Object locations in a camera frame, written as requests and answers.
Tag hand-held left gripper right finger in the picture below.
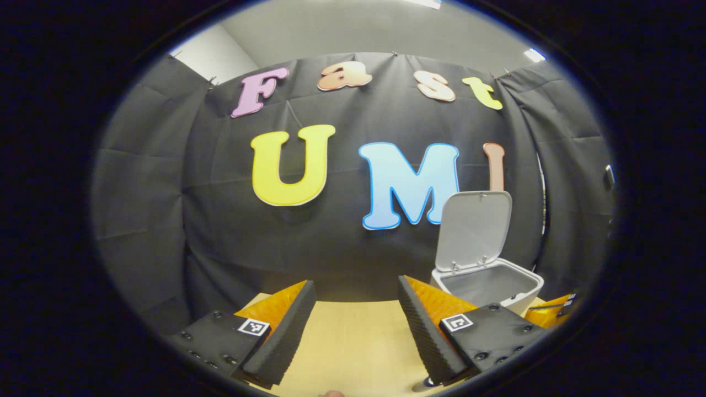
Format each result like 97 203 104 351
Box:
397 275 548 387

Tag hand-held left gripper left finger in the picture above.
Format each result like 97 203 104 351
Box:
165 280 318 390

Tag white desktop garbage bin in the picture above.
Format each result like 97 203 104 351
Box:
430 191 545 318

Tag black backdrop cloth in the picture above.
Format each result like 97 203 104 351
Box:
91 52 617 337

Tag wooden desktop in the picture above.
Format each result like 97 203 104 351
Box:
243 292 552 397

